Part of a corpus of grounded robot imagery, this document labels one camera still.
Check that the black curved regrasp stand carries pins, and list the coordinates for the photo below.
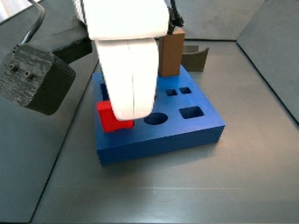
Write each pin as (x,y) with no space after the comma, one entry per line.
(194,58)

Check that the red square-circle object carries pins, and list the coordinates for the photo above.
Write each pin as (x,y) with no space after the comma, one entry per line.
(110,123)

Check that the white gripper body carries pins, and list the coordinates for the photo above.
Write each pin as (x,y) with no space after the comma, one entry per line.
(123,27)

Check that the brown tall grooved block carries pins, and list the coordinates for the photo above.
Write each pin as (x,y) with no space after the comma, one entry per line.
(171,53)

